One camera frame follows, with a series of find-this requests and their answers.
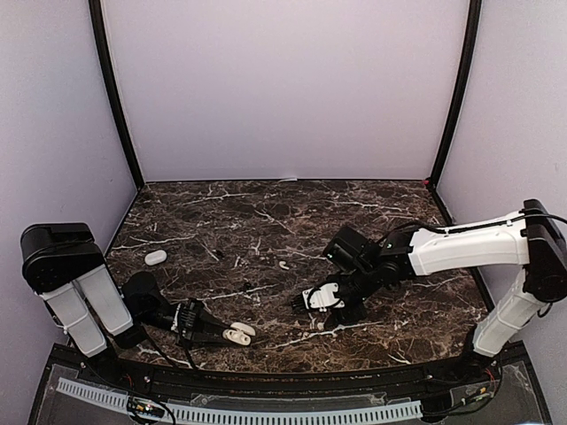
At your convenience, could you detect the small white charging case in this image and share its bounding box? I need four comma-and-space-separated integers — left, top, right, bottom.
222, 322, 256, 346

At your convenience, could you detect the white oval charging case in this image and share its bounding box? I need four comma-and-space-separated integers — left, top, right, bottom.
144, 250, 167, 267

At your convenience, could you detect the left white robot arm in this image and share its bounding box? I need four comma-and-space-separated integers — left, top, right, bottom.
20, 222, 230, 386

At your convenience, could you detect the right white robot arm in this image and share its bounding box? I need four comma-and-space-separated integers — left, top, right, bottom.
303, 199, 566, 384

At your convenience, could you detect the white slotted cable duct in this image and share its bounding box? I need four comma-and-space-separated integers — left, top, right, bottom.
56, 378, 423, 424

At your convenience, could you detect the black front rail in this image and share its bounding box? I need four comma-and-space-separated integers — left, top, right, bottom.
66, 352, 502, 398

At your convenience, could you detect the right black frame post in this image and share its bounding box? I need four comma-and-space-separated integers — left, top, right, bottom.
427, 0, 483, 187

